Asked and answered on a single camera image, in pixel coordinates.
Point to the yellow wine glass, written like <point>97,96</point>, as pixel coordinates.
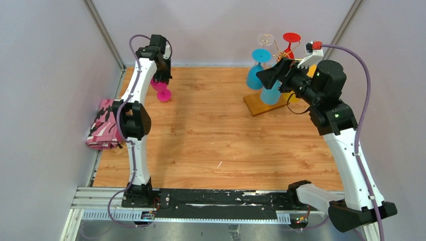
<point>311,71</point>

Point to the blue wine glass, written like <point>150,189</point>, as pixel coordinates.
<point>260,56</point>
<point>271,96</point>

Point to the blue wine glass rear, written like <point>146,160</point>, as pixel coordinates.
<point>260,56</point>

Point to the pink camouflage cloth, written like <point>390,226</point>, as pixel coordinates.
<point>103,134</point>

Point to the blue wine glass front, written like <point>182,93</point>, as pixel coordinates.
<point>271,96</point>

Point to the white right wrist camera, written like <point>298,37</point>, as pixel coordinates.
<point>314,54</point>

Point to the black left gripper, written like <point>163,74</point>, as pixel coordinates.
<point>165,78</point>

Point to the clear wine glass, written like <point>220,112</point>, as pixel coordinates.
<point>265,39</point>

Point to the aluminium frame rail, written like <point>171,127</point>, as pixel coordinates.
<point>105,203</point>

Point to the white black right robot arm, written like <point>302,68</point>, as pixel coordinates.
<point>362,203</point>

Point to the wooden rack base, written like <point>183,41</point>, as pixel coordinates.
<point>257,107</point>

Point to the black mounting base plate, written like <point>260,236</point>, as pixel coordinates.
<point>215,204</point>

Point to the red wine glass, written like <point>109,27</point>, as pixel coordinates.
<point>291,37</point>

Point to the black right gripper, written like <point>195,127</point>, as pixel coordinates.
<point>269,76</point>

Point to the gold wire glass rack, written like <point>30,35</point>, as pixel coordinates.
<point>287,53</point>

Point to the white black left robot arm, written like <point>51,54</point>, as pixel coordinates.
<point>152,67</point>

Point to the magenta wine glass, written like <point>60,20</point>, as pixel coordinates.
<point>163,93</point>

